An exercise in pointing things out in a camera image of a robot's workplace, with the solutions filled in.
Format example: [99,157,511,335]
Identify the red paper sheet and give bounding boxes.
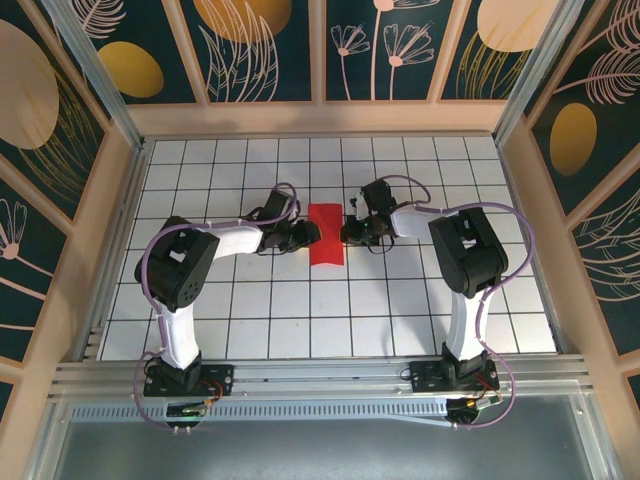
[307,202,346,268]

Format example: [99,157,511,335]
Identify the grey metal tray sheet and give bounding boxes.
[27,394,619,480]

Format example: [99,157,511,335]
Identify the teal panel with pink flowers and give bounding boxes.
[324,0,444,101]

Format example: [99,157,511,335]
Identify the teal panel, yellow circle, leaves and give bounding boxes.
[179,0,314,104]

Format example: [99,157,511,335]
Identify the small circuit board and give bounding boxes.
[164,403,209,421]
[447,397,501,426]

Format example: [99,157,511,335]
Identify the teal panel, pale circle, yellow lines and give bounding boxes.
[439,0,566,101]

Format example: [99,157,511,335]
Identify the teal panel with pale fern lines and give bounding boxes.
[569,184,640,356]

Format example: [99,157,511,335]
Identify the teal panel, yellow oval, pale fern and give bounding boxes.
[524,0,640,216]

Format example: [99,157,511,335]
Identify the teal panel, single flower, stems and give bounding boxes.
[0,164,69,364]

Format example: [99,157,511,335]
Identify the teal panel, large pale disc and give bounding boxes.
[0,19,109,221]

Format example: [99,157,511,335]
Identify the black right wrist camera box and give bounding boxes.
[349,180,400,217]

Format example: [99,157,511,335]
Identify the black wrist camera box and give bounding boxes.
[349,180,400,217]
[261,188,297,222]

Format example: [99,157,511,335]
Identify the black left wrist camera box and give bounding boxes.
[261,188,297,222]

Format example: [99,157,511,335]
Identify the aluminium cross rail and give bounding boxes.
[49,353,599,401]

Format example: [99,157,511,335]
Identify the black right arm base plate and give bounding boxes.
[409,360,500,394]

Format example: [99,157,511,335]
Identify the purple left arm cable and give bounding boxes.
[134,181,304,434]

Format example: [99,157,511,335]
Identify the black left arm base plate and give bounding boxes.
[143,363,235,397]

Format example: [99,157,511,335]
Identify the aluminium side rail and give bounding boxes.
[74,137,151,362]
[492,134,571,352]

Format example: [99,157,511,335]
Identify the slotted grey cable duct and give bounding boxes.
[71,402,451,427]

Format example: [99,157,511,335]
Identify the aluminium corner post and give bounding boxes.
[492,0,586,144]
[42,0,146,151]

